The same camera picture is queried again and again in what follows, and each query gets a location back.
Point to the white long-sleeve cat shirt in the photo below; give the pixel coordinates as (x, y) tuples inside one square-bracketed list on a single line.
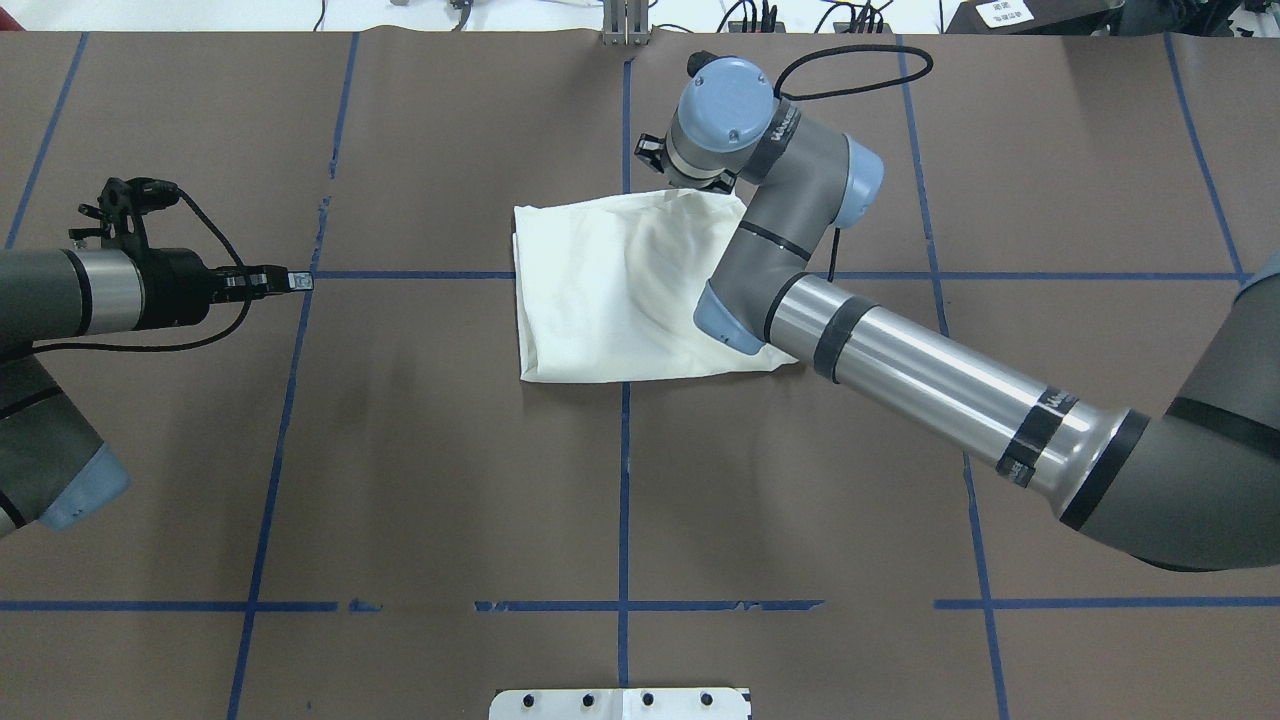
[(606, 289)]

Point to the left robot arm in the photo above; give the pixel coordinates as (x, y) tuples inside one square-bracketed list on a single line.
[(55, 468)]

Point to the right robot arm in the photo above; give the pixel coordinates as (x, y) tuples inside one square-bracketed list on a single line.
[(1194, 490)]

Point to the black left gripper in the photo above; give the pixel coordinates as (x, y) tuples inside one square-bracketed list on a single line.
[(178, 288)]

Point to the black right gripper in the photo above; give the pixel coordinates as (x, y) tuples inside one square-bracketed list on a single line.
[(712, 183)]

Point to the black box with label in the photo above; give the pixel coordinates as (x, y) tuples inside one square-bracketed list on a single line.
[(1027, 18)]

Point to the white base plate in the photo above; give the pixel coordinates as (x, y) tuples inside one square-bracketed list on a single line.
[(623, 703)]

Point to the aluminium frame post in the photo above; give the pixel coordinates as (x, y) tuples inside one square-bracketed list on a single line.
[(626, 23)]

